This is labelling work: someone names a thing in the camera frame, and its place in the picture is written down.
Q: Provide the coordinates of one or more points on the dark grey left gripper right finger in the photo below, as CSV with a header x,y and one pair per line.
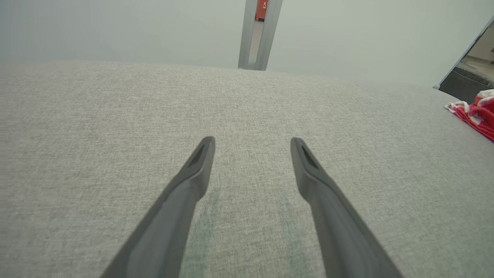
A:
x,y
339,231

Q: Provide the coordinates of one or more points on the red fire sign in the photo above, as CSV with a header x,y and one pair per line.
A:
x,y
261,9

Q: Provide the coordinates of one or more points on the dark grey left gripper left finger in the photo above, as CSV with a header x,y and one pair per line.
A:
x,y
166,231

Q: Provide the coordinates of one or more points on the red shorts with white trim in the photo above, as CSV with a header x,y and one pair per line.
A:
x,y
482,116

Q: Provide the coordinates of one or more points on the grey metal partition post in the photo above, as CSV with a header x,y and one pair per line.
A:
x,y
270,34
247,34

